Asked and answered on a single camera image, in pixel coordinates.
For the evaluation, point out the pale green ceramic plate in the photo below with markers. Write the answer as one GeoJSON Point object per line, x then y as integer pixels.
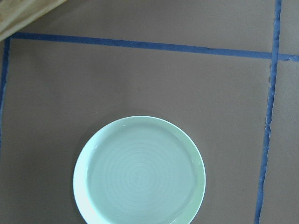
{"type": "Point", "coordinates": [139, 170]}

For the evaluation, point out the wooden dish rack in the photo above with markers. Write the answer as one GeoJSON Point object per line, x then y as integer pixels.
{"type": "Point", "coordinates": [16, 14]}

